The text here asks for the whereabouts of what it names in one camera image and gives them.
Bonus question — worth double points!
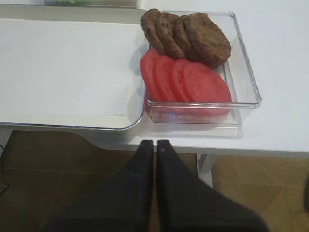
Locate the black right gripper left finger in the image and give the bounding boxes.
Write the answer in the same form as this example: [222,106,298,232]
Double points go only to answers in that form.
[46,140,154,232]

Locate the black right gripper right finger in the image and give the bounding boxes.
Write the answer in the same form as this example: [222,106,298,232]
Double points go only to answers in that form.
[156,140,269,232]

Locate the clear lettuce cheese container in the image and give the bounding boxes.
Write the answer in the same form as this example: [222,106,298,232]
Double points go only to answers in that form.
[41,0,140,8]

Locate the green lettuce leaf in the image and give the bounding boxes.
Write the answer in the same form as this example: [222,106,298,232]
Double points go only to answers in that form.
[44,0,84,5]

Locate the tomato slice right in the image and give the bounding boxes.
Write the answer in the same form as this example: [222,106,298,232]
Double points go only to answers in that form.
[182,62,232,103]

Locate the tomato slice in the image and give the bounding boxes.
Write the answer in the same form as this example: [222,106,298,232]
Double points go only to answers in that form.
[182,62,232,103]
[140,49,162,102]
[154,55,178,102]
[169,59,192,102]

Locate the clear patty tomato container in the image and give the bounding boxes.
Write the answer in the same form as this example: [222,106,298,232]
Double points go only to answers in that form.
[144,11,261,127]

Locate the tomato slice far left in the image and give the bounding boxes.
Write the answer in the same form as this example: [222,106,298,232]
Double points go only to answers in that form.
[140,49,162,102]

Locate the white metal tray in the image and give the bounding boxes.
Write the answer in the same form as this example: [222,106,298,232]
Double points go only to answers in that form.
[0,4,149,130]

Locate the white parchment paper sheet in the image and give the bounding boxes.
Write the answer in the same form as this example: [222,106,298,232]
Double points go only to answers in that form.
[0,19,145,116]

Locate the brown patty right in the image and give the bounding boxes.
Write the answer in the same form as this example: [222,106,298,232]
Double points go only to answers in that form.
[184,12,231,69]

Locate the brown patty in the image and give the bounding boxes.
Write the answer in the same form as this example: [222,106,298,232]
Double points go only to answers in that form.
[184,12,231,69]
[140,8,166,55]
[173,15,202,62]
[156,13,186,60]

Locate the brown patty far left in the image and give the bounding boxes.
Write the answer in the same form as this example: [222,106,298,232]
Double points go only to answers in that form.
[140,8,166,55]

